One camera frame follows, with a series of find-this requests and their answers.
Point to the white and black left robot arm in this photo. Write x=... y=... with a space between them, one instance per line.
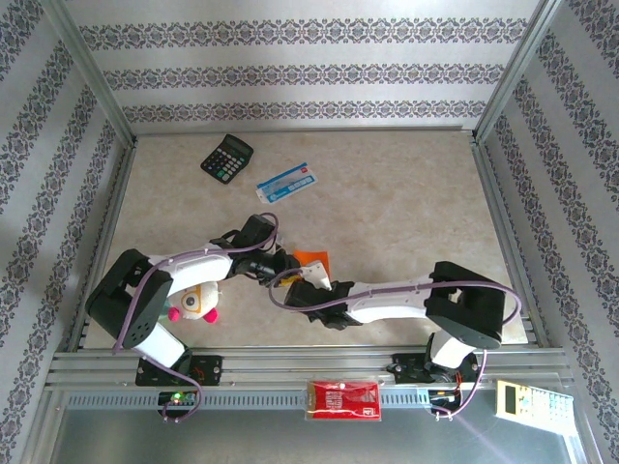
x=193 y=268

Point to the aluminium frame post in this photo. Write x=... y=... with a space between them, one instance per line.
x=87 y=67
x=517 y=63

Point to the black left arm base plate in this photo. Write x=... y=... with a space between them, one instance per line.
x=208 y=369

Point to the small circuit board green light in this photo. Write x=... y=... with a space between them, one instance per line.
x=176 y=397

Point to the aluminium mounting rail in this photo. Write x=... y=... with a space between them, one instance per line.
x=300 y=362

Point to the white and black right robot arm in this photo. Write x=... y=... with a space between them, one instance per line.
x=392 y=302

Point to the white plush toy pink paws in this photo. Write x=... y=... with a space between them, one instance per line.
x=198 y=302

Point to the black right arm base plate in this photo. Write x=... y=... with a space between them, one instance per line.
x=406 y=369

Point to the blue and white ticket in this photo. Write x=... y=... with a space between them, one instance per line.
x=285 y=182

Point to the white remote control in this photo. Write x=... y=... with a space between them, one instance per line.
x=532 y=406

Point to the black calculator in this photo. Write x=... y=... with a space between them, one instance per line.
x=226 y=159

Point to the orange paper sheet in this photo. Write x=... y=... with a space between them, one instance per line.
x=312 y=256

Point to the red packet in clear sleeve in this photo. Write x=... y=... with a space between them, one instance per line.
x=343 y=400

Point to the aluminium back rail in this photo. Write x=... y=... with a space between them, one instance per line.
x=304 y=130

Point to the aluminium side rail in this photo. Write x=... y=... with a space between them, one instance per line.
x=112 y=217
x=500 y=217

